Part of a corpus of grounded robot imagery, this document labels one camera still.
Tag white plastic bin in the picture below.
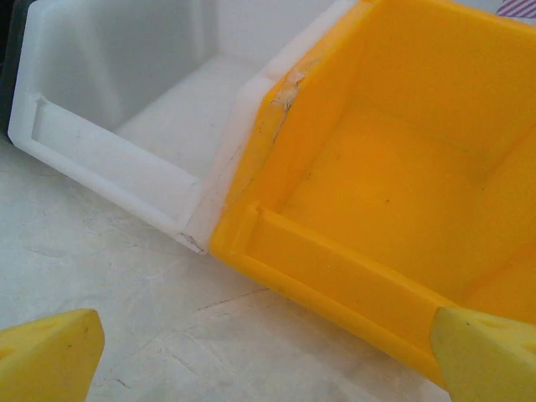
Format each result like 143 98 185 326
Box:
7 0 361 255

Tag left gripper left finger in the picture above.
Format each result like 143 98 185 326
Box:
0 308 106 402

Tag yellow plastic bin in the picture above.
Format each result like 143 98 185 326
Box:
208 0 536 390

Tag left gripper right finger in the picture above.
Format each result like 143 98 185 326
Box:
430 306 536 402

